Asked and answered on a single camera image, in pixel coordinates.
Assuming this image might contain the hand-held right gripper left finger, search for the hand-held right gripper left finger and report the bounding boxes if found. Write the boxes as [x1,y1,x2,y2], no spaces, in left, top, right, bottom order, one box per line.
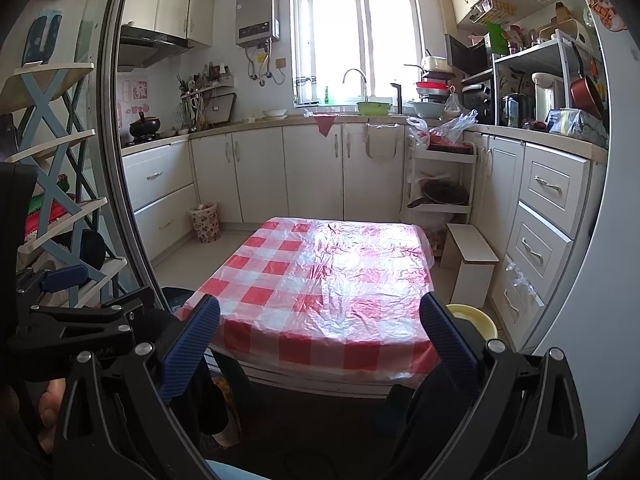
[52,294,226,480]

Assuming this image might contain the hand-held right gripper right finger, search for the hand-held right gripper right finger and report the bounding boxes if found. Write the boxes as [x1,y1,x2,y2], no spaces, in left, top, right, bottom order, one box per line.
[390,291,588,480]

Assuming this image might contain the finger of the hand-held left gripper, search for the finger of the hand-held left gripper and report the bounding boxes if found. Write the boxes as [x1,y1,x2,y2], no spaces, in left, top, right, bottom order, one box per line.
[40,263,91,293]
[16,286,158,341]

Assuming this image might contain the pale yellow plastic basin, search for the pale yellow plastic basin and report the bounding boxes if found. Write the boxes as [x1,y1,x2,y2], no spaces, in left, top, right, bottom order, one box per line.
[445,303,498,341]

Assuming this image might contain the person's left hand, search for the person's left hand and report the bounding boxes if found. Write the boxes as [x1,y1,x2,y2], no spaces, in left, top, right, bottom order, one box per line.
[37,379,68,456]

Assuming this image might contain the white step stool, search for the white step stool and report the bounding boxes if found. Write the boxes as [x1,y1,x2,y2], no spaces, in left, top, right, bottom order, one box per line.
[440,223,500,308]

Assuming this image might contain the floral waste bin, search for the floral waste bin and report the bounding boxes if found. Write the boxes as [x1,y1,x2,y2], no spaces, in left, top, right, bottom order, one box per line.
[188,202,221,244]

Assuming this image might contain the white trolley rack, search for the white trolley rack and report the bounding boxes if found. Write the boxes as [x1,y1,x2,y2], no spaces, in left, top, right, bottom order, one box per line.
[402,142,478,231]

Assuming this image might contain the white blue folding shelf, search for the white blue folding shelf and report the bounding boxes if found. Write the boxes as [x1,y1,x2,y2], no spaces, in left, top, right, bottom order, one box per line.
[0,62,128,311]

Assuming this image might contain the red white checkered tablecloth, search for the red white checkered tablecloth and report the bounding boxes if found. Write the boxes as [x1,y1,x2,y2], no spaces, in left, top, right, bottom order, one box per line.
[175,216,443,391]

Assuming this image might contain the dark frying pan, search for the dark frying pan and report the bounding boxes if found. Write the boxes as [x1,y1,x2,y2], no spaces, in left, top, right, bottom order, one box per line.
[407,180,471,209]

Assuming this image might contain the black clay pot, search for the black clay pot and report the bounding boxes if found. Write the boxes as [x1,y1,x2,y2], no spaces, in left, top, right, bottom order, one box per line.
[129,112,163,140]

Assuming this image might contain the white drawer cabinet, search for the white drawer cabinet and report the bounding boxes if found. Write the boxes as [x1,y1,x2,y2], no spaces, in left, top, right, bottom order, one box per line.
[472,132,608,356]

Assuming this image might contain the blue white hanging pouch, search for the blue white hanging pouch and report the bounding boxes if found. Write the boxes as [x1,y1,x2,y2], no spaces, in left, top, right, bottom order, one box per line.
[22,10,63,63]

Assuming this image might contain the white base cabinet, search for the white base cabinet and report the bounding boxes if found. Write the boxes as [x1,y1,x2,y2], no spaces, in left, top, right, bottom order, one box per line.
[122,122,408,261]

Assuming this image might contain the white tote bag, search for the white tote bag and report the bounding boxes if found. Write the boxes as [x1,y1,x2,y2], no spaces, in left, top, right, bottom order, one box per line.
[365,122,403,163]

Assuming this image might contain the white red plastic bag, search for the white red plastic bag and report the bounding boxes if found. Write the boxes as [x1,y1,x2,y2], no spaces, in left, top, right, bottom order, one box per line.
[406,116,431,151]

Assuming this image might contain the large clear plastic bag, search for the large clear plastic bag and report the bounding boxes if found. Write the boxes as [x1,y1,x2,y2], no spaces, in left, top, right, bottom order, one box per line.
[430,109,478,148]

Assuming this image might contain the black framed tray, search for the black framed tray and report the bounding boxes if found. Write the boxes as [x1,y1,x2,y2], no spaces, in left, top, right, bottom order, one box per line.
[207,92,237,127]

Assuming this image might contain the black range hood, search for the black range hood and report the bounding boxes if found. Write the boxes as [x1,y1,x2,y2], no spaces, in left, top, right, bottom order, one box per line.
[117,25,193,72]

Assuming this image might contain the dark steel jug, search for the dark steel jug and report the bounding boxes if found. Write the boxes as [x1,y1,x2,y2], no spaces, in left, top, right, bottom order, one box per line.
[501,94,526,128]

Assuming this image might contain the black toaster oven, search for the black toaster oven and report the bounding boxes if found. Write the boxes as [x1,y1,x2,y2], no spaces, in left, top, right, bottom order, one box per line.
[461,71,496,126]

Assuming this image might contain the blue wrapped package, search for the blue wrapped package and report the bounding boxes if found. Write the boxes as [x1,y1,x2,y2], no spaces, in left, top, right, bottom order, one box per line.
[545,109,608,143]

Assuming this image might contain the white electric kettle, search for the white electric kettle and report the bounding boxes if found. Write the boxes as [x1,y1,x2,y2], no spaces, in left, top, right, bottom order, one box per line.
[531,72,566,126]

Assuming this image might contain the chrome kitchen faucet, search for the chrome kitchen faucet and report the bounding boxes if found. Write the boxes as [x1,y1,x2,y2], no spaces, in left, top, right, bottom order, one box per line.
[342,68,369,103]

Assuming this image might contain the red frying pan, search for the red frying pan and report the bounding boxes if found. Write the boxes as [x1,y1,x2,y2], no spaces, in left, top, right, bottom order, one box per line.
[570,42,606,121]

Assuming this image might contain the black microwave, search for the black microwave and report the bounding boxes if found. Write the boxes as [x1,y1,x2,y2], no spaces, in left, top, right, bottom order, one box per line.
[445,34,493,76]

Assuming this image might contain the white metal counter rack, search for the white metal counter rack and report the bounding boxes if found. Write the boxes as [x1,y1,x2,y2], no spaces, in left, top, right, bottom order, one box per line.
[492,30,608,131]

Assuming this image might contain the green cutting board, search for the green cutting board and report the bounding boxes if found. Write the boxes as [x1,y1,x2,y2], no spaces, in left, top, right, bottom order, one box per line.
[485,21,508,56]

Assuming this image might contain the cluster of condiment bottles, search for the cluster of condiment bottles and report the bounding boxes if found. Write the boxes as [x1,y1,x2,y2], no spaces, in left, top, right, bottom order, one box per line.
[507,25,538,56]

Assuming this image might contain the white framed window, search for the white framed window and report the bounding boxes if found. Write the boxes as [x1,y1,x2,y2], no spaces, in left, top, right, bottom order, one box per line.
[292,0,426,108]

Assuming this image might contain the silver water heater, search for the silver water heater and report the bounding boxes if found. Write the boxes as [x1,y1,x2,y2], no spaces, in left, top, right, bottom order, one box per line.
[236,0,281,48]

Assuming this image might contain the silver sliding door frame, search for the silver sliding door frame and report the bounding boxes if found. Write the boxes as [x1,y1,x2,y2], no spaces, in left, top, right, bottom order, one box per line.
[97,0,171,311]

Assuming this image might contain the red paper wall decoration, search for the red paper wall decoration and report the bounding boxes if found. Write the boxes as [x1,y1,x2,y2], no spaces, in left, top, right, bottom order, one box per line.
[120,80,151,126]

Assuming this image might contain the wall utensil rack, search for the wall utensil rack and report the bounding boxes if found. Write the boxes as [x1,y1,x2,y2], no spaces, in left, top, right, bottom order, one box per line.
[177,62,236,101]

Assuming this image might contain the white wire basket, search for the white wire basket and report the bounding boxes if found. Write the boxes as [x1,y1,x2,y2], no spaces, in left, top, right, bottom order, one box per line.
[470,0,516,23]

